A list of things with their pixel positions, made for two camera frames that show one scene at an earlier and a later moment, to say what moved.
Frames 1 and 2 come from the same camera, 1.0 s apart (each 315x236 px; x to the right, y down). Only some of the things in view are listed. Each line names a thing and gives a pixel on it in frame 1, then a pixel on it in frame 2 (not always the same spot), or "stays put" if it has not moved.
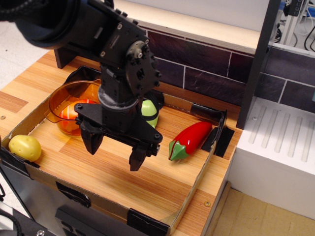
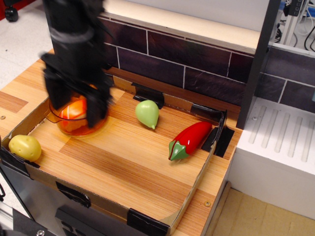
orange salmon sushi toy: [67, 118] stays put
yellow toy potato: [26, 147] stays put
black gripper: [117, 115] → [82, 63]
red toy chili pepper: [189, 140] stays put
